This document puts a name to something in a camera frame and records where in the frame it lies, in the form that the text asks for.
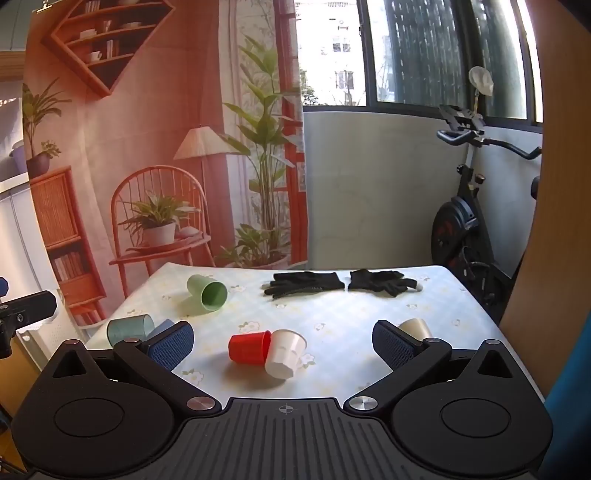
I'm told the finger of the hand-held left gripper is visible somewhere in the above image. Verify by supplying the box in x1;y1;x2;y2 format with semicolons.
0;291;57;360

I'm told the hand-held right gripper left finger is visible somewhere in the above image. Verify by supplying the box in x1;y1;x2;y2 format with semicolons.
42;322;222;420

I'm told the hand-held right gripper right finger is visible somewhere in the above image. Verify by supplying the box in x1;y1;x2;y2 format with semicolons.
343;319;525;420

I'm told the light blue cup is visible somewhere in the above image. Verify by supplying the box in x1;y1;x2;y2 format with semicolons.
147;319;176;344

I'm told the beige cup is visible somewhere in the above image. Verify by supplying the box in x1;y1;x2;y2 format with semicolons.
398;318;433;342

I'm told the teal cup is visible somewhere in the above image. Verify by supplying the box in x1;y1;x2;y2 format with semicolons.
106;314;154;348

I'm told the green cup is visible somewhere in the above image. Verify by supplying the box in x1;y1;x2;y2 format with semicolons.
187;274;229;311

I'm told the red cup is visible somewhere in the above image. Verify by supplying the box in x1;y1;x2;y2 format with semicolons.
228;330;272;365

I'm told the white cup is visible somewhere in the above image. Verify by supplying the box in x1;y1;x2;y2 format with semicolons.
264;329;308;380

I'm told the black glove with white fingertip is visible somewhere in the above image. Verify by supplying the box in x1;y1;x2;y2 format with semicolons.
347;269;424;298

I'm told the black exercise bike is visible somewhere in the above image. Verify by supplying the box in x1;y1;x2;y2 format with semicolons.
430;104;542;324

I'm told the blue cloth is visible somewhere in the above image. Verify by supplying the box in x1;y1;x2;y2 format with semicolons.
542;309;591;480

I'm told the printed room backdrop cloth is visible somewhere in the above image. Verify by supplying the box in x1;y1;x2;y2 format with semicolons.
22;0;309;328

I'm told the wooden panel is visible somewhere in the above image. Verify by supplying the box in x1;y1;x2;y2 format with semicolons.
501;0;591;398

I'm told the white cloth on bike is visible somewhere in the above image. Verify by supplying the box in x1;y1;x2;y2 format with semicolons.
468;66;495;97

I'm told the dark framed window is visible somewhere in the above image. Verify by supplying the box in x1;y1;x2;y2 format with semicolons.
295;0;546;134

